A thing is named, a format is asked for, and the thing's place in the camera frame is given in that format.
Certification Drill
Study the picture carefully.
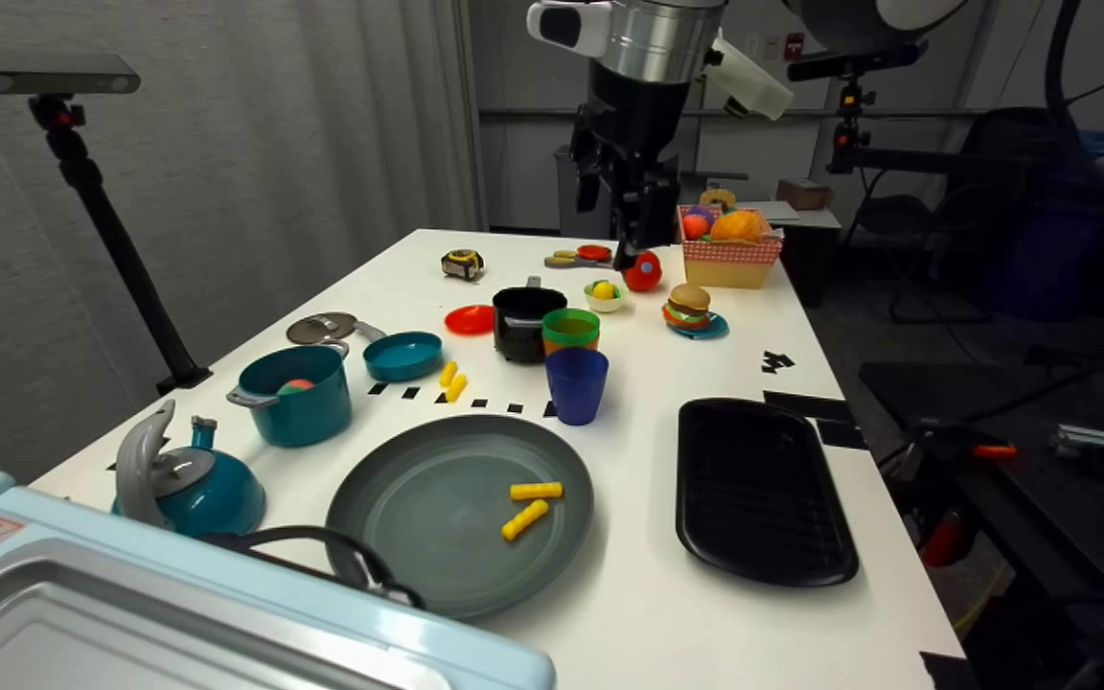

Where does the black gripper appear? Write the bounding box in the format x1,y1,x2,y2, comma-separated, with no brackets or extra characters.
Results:
568,62,698,276

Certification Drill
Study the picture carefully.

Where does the green plastic cup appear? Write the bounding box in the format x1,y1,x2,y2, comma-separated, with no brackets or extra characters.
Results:
537,304,606,352

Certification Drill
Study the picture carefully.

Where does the blue plastic cup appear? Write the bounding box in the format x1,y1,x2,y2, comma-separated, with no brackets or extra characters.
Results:
541,347,612,431

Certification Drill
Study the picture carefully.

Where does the small teal toy plate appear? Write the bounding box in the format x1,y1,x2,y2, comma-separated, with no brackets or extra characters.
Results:
662,311,731,347

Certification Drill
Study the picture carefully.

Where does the grey-green round plate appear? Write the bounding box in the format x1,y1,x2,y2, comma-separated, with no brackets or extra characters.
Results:
321,410,598,625

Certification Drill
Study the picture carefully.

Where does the red toy tomato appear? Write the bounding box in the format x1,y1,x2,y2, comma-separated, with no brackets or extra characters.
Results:
620,248,667,297

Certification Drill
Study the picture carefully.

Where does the small white toy bowl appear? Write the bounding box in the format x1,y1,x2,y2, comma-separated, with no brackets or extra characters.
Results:
580,276,633,320

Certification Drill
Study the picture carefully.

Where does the orange toy fruit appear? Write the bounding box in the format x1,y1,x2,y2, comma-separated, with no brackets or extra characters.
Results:
706,209,773,248

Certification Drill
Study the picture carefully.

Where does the toy burger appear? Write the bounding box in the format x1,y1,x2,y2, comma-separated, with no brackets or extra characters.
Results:
658,280,716,338

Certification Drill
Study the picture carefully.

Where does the yellow and black toy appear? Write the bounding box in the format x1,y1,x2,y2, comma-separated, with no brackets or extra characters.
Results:
439,247,490,283

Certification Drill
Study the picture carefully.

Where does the small brown box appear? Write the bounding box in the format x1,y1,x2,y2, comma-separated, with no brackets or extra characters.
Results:
773,177,835,216

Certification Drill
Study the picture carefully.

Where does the small teal frying pan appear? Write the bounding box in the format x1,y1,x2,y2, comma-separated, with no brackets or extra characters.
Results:
348,320,447,386

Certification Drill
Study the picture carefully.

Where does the grey round pot lid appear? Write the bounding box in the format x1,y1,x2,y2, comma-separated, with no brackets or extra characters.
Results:
283,308,366,350

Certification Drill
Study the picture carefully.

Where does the black baking tray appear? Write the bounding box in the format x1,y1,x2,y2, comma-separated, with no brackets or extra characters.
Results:
671,394,864,589

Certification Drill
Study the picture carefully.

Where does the grey fabric backdrop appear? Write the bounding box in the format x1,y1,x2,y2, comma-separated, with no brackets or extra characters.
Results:
0,0,487,482

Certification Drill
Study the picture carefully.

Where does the teal toy pot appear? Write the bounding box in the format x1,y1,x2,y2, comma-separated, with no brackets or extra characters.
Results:
221,340,357,454

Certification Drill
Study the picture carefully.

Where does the black office chair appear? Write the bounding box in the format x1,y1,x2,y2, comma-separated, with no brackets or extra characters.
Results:
890,103,1080,330

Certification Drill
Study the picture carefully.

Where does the blue bin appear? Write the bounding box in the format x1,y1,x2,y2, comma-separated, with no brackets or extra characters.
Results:
997,128,1104,324

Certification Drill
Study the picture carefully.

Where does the teal toy kettle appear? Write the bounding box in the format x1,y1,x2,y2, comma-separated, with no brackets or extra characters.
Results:
106,394,267,541

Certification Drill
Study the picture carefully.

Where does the light blue toaster oven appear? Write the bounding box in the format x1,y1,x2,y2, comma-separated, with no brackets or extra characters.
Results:
0,454,560,690

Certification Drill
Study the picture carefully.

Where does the black pot with grey handle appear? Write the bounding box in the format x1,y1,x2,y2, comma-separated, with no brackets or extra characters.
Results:
487,274,573,367

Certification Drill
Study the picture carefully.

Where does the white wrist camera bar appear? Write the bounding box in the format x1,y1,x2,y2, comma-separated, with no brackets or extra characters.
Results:
702,36,798,128

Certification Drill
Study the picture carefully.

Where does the black camera stand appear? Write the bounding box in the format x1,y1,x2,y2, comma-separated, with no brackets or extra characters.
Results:
823,74,873,177

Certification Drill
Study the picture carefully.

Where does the grey camera bar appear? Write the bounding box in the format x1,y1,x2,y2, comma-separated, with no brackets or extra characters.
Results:
787,36,930,83

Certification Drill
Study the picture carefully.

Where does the black toaster power cable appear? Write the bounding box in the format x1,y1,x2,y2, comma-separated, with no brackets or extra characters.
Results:
200,522,431,614

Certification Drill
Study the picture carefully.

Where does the red-handled tool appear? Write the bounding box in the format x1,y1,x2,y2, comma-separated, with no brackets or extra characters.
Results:
914,426,1024,472

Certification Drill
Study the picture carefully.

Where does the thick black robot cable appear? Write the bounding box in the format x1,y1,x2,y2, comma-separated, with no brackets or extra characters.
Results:
1043,0,1104,170

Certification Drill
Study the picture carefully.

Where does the black camera tripod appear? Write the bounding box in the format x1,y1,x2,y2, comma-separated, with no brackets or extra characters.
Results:
28,88,215,400

